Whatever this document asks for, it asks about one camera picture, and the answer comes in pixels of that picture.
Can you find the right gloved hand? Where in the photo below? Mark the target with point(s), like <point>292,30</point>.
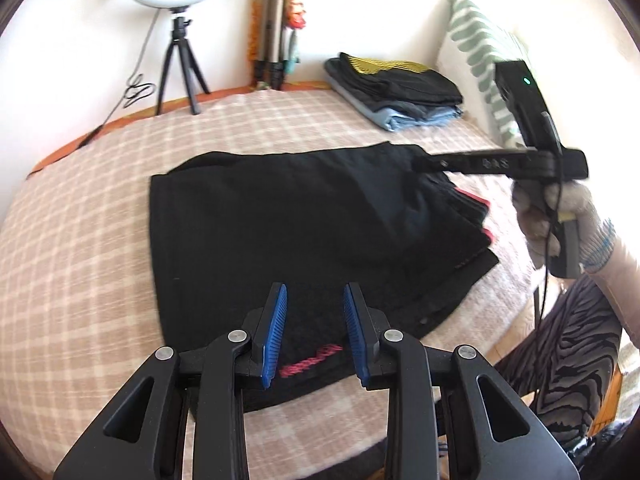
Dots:
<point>537,206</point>

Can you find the light blue folded jeans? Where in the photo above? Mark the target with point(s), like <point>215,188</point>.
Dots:
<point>392,120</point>

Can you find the black track pants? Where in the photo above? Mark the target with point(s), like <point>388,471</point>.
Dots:
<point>225,227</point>

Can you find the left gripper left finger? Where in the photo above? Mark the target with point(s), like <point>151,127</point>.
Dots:
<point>140,432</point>

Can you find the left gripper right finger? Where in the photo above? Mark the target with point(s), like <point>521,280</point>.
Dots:
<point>490,432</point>

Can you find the orange bed sheet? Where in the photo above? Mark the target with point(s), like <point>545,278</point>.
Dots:
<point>126,120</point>

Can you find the pink checked bed blanket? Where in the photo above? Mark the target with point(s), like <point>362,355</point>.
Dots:
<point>78,312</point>

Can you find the zebra print trousers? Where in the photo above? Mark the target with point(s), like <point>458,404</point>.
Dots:
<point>569,362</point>

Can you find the black yellow folded garment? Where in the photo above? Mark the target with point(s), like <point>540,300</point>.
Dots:
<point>396,84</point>

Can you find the green white leaf pillow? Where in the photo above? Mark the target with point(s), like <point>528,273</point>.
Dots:
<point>472,45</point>

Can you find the right forearm beige sleeve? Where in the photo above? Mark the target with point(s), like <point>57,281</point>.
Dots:
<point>619,280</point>

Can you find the small black tripod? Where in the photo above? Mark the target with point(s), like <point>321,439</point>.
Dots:
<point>189,65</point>

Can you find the folded silver tripod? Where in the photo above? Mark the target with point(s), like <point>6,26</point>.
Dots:
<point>268,64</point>

